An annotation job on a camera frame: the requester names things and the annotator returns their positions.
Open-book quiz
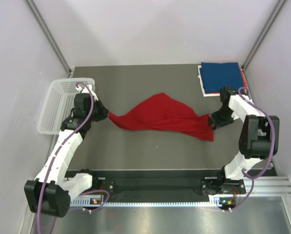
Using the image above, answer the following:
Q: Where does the aluminium frame post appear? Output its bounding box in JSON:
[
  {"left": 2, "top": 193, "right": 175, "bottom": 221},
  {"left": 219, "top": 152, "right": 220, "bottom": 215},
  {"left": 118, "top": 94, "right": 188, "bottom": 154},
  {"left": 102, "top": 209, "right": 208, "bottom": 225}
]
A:
[
  {"left": 242, "top": 0, "right": 288, "bottom": 70},
  {"left": 24, "top": 0, "right": 72, "bottom": 77}
]

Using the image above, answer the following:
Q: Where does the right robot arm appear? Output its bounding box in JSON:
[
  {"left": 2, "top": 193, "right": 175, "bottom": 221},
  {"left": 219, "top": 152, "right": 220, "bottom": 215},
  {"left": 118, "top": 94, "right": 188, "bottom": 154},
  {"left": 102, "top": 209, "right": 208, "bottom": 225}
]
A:
[{"left": 209, "top": 86, "right": 280, "bottom": 193}]

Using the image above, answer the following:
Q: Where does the folded orange t-shirt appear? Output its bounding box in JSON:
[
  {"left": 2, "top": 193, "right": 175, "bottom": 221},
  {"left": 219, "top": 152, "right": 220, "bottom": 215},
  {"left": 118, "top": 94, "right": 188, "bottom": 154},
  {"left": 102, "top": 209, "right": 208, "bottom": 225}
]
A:
[{"left": 240, "top": 69, "right": 248, "bottom": 88}]

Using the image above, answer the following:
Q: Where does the left aluminium frame post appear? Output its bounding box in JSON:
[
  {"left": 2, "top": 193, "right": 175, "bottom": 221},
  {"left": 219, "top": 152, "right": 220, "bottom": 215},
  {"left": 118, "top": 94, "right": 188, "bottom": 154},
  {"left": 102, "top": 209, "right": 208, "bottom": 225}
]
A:
[{"left": 24, "top": 0, "right": 72, "bottom": 77}]

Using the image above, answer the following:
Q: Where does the red t-shirt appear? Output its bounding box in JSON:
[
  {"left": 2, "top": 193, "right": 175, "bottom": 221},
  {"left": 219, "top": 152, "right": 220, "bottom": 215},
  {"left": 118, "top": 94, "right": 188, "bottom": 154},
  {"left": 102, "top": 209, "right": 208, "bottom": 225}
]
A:
[{"left": 109, "top": 93, "right": 214, "bottom": 141}]

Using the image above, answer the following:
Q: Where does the right aluminium frame post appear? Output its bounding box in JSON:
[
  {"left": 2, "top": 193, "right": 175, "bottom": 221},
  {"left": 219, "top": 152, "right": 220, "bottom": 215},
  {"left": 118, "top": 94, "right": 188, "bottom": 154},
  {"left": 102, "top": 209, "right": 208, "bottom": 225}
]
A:
[{"left": 242, "top": 0, "right": 288, "bottom": 70}]

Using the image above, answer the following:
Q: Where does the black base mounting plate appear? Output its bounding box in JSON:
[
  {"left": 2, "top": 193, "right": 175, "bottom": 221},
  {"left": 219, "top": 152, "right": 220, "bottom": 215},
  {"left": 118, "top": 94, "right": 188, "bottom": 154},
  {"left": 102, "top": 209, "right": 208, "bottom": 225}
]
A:
[{"left": 67, "top": 169, "right": 248, "bottom": 195}]

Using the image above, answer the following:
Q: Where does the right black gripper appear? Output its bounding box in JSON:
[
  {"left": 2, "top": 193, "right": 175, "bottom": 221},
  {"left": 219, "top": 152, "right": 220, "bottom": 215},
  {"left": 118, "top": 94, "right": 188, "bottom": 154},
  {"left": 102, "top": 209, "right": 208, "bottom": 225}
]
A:
[{"left": 208, "top": 106, "right": 234, "bottom": 131}]

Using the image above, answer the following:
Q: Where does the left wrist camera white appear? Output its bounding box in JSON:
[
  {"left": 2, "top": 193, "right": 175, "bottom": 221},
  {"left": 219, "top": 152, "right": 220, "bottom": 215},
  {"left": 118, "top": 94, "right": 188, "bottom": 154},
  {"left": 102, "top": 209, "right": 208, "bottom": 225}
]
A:
[{"left": 76, "top": 83, "right": 98, "bottom": 100}]

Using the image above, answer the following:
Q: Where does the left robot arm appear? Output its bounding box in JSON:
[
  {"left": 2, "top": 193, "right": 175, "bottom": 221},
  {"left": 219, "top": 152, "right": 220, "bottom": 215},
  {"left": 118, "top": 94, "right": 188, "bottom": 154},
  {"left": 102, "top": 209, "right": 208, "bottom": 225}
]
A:
[{"left": 24, "top": 91, "right": 108, "bottom": 217}]

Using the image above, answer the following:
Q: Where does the folded blue t-shirt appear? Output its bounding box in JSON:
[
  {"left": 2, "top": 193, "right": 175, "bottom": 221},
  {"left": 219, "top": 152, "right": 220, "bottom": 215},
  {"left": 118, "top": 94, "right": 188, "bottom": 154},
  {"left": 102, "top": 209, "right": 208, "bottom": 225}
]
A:
[{"left": 200, "top": 61, "right": 245, "bottom": 94}]

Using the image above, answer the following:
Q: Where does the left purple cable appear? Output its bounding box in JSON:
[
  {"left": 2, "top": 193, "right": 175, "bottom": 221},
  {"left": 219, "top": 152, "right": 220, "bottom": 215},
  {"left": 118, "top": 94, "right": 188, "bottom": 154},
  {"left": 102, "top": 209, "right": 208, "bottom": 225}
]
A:
[{"left": 35, "top": 82, "right": 111, "bottom": 234}]

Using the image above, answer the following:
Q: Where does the folded white t-shirt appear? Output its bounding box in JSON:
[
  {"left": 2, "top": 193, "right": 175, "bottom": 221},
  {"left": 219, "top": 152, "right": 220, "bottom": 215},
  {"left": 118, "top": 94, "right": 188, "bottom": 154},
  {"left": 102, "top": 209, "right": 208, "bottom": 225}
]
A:
[{"left": 197, "top": 64, "right": 247, "bottom": 98}]

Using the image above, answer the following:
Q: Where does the slotted grey cable duct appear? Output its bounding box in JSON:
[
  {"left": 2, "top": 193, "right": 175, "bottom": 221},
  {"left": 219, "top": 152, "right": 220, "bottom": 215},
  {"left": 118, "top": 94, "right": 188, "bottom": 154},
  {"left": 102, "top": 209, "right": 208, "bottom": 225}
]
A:
[{"left": 69, "top": 195, "right": 236, "bottom": 208}]

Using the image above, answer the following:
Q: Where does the white plastic basket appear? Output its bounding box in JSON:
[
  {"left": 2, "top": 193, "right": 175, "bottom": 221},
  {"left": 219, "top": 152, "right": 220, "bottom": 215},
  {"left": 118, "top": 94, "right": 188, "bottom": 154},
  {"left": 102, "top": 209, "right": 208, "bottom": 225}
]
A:
[{"left": 37, "top": 78, "right": 95, "bottom": 135}]

